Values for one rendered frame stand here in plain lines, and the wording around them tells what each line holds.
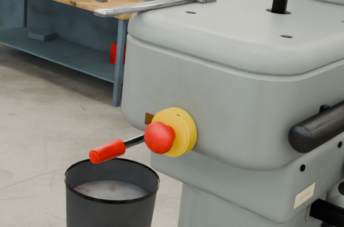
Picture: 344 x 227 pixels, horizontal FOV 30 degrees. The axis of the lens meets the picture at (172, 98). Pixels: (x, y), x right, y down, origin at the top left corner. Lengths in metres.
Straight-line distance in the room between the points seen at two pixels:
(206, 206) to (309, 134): 0.29
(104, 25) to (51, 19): 0.83
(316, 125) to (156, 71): 0.21
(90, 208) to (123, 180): 0.45
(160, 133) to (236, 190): 0.18
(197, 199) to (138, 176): 2.43
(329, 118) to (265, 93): 0.09
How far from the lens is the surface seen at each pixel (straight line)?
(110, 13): 0.79
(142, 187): 3.41
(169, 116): 0.78
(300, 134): 0.75
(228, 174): 0.90
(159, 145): 0.76
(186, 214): 1.02
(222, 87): 0.75
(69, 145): 5.10
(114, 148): 0.87
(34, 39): 7.22
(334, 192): 1.09
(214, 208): 0.98
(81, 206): 3.09
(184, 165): 0.94
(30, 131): 5.33
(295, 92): 0.76
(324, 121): 0.78
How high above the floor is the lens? 2.06
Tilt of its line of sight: 19 degrees down
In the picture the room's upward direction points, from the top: 6 degrees clockwise
